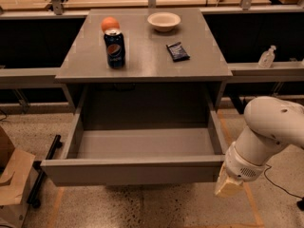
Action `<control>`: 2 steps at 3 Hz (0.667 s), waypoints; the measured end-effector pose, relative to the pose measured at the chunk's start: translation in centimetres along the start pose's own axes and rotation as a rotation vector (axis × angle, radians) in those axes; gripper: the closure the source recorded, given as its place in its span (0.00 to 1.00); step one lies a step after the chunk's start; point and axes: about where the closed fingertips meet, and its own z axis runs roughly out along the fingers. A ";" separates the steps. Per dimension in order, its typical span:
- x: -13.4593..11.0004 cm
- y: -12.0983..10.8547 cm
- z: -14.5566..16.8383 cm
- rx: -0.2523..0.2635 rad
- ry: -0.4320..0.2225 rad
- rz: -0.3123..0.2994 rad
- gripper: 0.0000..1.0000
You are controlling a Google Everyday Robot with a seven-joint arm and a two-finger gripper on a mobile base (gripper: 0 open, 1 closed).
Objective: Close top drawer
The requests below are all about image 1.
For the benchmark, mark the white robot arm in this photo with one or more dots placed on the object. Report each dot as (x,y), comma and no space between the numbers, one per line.
(271,125)

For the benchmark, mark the dark blue snack packet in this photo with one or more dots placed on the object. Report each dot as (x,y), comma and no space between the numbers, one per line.
(177,52)

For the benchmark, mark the grey top drawer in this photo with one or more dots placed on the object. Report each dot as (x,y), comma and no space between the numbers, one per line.
(151,134)

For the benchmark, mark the brown cardboard box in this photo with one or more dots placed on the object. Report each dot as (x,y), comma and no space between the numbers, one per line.
(15,168)

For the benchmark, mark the grey drawer cabinet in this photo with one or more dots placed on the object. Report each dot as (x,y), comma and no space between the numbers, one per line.
(147,60)

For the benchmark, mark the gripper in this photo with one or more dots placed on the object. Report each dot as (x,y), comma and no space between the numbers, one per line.
(241,165)

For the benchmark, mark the clear sanitizer bottle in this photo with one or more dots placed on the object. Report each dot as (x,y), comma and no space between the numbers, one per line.
(267,57)

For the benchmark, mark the orange fruit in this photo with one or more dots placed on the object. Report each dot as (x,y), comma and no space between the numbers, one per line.
(109,23)

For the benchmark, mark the grey metal rail frame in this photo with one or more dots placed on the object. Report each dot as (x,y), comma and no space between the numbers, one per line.
(241,36)

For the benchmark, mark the blue pepsi can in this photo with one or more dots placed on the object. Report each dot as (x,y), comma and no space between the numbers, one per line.
(114,45)

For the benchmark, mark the white bowl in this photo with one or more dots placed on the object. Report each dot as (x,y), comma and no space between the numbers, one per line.
(163,21)

